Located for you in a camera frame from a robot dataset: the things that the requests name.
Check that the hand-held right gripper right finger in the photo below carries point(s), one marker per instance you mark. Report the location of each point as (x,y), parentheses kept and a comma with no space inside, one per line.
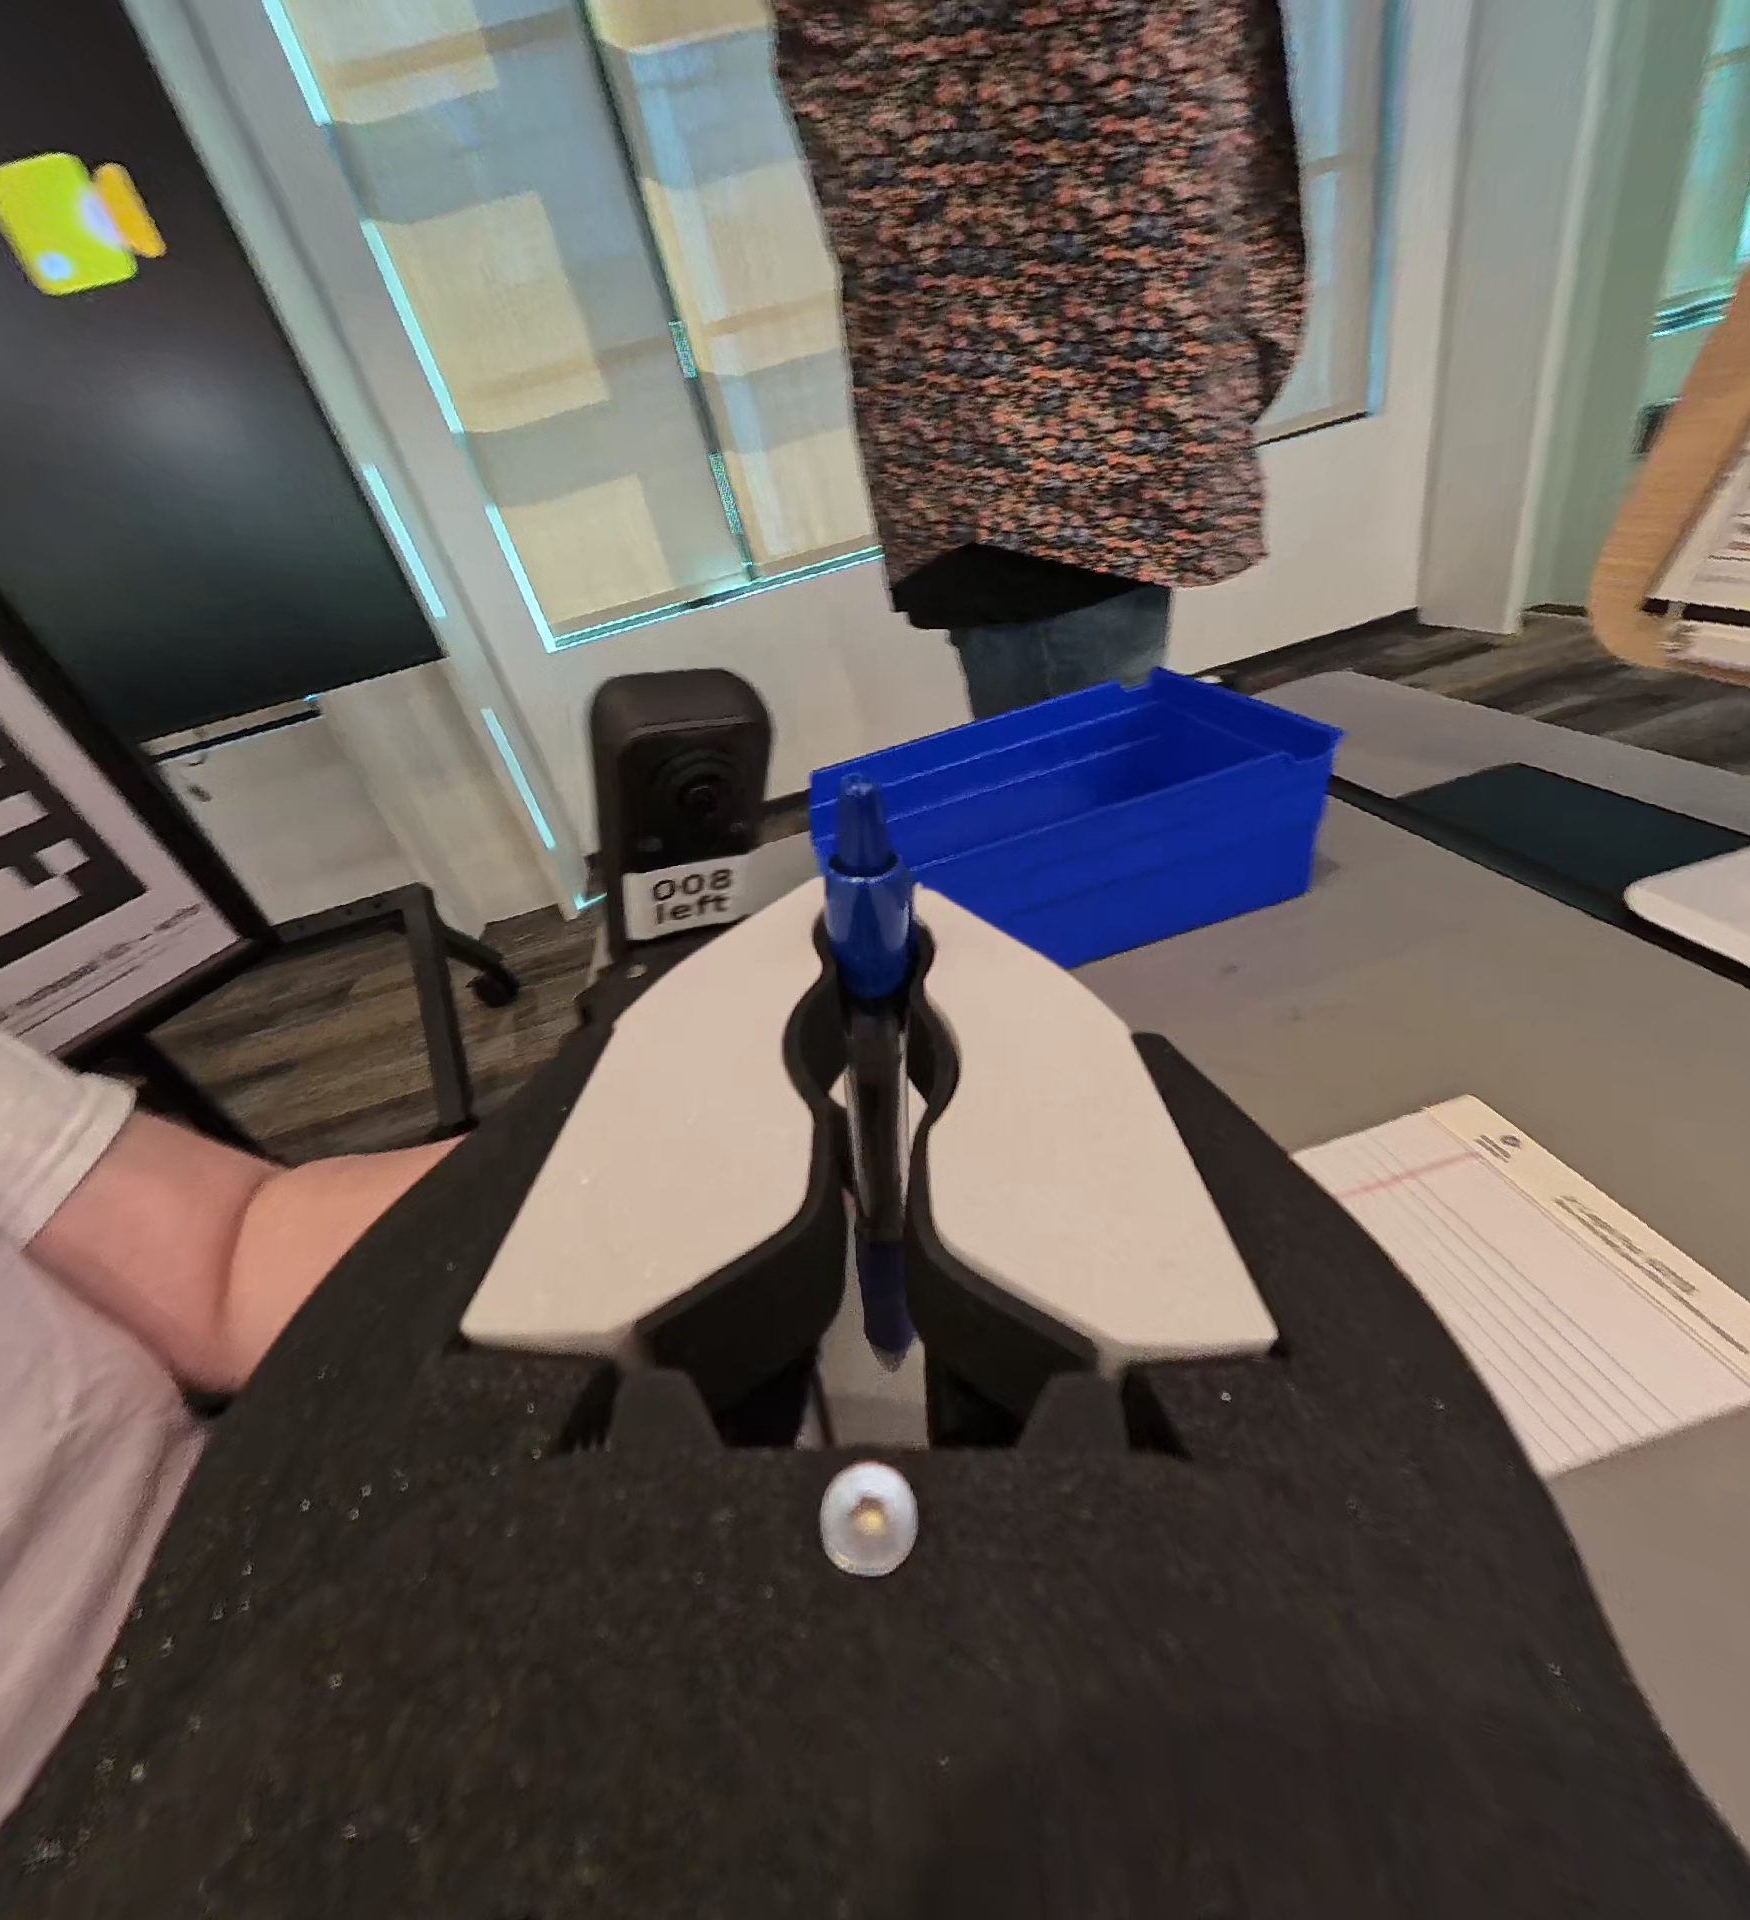
(1084,1173)

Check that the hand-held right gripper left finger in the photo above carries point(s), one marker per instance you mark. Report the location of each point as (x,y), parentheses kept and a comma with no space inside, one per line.
(635,1173)

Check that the blue pen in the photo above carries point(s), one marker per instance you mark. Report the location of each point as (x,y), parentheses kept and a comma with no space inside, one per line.
(864,900)

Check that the blue plastic bin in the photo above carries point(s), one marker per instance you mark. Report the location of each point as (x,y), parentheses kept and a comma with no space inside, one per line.
(1118,812)

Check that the white lined notepad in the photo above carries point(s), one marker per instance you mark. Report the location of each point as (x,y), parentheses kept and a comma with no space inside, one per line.
(1534,1293)

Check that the person's left forearm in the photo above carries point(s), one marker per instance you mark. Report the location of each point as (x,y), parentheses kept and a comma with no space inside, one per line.
(257,1245)

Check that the window with roller blind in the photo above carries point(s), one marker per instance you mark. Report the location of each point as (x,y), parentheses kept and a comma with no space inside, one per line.
(516,299)

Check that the black flat table mat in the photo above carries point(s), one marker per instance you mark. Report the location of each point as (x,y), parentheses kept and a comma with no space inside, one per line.
(1549,824)

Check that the framed tag sign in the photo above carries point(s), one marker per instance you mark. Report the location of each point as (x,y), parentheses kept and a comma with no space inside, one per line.
(3,839)

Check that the person's white shirt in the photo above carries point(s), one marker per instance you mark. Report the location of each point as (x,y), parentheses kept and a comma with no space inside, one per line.
(3,1426)

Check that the black metal frame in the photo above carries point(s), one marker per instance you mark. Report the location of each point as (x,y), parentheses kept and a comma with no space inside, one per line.
(435,1021)

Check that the large black wall screen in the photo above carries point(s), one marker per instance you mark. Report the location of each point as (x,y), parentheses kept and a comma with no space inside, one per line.
(140,449)

